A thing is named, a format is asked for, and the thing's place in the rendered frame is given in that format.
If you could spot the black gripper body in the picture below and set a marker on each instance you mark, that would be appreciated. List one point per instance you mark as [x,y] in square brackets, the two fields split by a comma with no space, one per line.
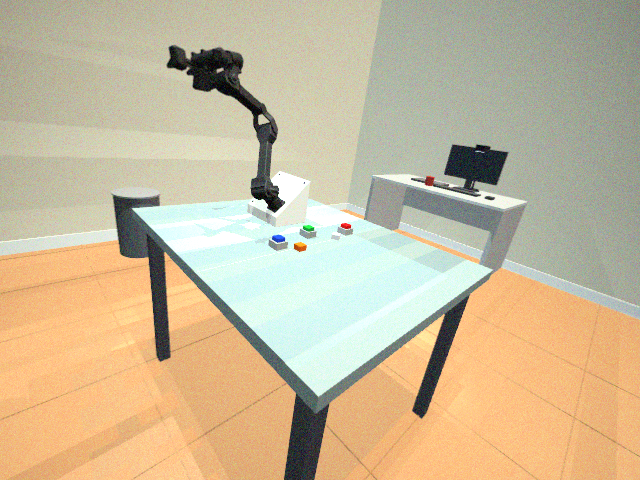
[197,61]

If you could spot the blue button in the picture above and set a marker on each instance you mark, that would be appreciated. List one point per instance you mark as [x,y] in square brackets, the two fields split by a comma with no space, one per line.
[278,242]

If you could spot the green button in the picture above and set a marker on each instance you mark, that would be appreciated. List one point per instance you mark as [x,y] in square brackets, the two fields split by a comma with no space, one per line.
[308,231]

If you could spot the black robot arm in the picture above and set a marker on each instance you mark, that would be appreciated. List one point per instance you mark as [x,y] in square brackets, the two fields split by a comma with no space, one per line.
[228,83]

